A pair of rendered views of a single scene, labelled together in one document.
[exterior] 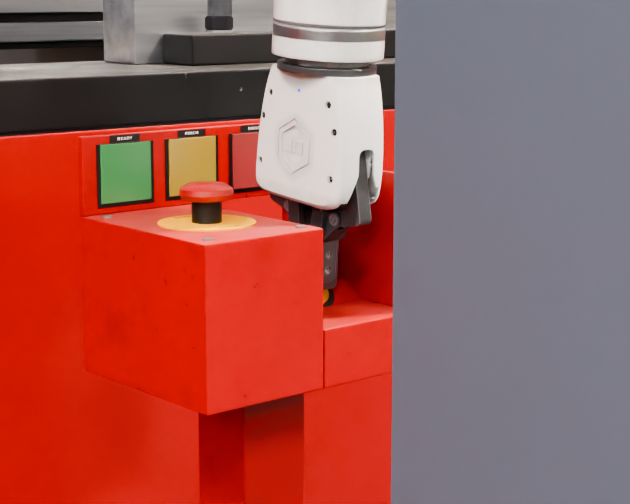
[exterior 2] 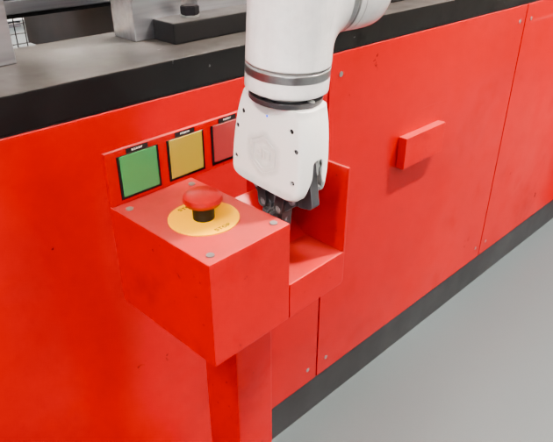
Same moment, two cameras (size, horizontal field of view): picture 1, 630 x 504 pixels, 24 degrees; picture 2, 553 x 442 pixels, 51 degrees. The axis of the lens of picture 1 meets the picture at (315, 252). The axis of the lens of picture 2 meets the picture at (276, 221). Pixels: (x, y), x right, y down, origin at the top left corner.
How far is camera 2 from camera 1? 54 cm
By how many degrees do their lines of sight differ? 20
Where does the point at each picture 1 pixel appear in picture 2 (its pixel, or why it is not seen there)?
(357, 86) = (313, 117)
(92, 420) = not seen: hidden behind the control
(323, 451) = not seen: hidden behind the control
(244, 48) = (207, 28)
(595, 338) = not seen: outside the picture
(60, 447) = (113, 302)
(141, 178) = (151, 172)
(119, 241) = (140, 235)
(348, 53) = (306, 93)
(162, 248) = (175, 253)
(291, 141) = (261, 150)
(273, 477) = (253, 354)
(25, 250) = (75, 197)
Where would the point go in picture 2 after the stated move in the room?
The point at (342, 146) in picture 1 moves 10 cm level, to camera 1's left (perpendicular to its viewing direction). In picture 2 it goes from (302, 162) to (198, 167)
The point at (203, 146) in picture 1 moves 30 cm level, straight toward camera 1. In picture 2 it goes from (193, 139) to (218, 302)
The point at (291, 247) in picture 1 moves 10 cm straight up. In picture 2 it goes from (269, 244) to (268, 147)
